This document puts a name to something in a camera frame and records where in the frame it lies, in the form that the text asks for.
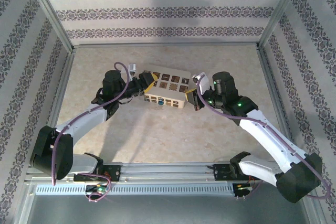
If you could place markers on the wooden box with picture tiles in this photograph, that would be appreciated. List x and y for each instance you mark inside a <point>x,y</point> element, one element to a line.
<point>170,82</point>

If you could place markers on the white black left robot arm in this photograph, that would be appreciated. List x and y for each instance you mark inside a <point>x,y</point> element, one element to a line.
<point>86,119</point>

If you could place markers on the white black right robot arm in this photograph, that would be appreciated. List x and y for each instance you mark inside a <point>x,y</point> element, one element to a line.
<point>262,129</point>

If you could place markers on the aluminium frame back rail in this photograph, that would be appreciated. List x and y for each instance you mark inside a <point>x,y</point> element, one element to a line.
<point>162,46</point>

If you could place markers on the aluminium frame side rail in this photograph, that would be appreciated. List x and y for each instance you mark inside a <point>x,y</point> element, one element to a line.
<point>274,90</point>
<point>58,98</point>

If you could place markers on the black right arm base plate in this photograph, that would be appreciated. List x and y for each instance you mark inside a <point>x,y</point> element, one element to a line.
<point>220,172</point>

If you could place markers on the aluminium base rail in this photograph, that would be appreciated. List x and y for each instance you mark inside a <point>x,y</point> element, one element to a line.
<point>162,170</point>

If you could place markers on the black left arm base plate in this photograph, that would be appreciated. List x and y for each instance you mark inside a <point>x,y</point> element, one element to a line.
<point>115,172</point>

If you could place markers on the aluminium frame post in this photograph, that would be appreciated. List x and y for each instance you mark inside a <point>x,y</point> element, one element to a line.
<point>49,11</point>
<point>282,11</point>

